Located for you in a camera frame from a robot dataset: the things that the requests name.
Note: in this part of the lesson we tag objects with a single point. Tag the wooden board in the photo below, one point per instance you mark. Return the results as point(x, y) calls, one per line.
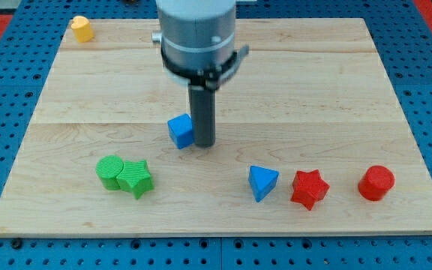
point(312, 94)

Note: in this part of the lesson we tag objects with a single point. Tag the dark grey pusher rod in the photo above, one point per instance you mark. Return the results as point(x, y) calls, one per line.
point(202, 113)

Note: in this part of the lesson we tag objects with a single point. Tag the red star block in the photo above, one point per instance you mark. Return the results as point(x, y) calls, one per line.
point(308, 188)

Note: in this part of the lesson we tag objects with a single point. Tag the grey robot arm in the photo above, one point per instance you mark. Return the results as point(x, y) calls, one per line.
point(197, 44)

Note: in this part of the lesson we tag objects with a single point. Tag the blue triangle block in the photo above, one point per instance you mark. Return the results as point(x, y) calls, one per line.
point(262, 181)

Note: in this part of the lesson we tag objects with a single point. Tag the blue cube block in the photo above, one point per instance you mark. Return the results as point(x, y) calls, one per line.
point(181, 131)

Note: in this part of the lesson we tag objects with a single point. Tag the red cylinder block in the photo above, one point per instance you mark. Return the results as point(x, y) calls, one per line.
point(376, 183)

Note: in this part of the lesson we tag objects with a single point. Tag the green cylinder block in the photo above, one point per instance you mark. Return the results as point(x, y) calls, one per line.
point(107, 170)

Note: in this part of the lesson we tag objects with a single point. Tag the green star block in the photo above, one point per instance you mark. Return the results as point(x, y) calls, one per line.
point(135, 178)

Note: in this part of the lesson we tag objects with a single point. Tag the yellow heart block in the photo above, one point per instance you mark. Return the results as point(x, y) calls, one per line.
point(82, 29)

